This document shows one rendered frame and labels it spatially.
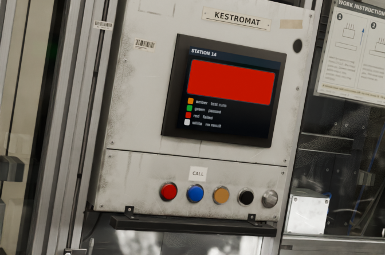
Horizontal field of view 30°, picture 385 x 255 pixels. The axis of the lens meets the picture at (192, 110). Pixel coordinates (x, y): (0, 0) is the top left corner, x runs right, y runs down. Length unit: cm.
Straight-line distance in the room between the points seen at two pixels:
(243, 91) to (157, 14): 24
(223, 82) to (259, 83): 8
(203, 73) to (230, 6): 15
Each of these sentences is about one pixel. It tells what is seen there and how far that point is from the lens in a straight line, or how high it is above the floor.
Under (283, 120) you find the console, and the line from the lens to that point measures 154.
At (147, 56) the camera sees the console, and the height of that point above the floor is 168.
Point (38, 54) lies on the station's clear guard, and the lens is 134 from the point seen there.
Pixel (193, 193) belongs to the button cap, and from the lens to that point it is 145.
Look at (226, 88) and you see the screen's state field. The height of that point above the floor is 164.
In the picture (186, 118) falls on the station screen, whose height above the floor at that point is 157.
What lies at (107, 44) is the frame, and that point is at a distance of 136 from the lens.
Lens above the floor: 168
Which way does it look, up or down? 4 degrees down
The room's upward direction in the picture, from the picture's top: 9 degrees clockwise
